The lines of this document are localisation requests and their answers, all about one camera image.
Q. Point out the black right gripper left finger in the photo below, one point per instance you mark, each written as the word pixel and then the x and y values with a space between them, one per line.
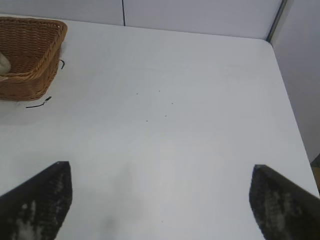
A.
pixel 35 205

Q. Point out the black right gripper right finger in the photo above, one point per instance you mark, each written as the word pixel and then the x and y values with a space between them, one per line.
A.
pixel 282 207

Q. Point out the pale yellow egg yolk pastry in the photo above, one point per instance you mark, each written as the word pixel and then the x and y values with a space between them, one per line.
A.
pixel 4 63

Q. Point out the brown woven wicker basket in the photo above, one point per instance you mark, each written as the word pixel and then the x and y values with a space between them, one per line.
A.
pixel 30 50

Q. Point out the grey metal corner post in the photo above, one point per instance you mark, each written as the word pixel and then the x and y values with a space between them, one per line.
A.
pixel 276 20

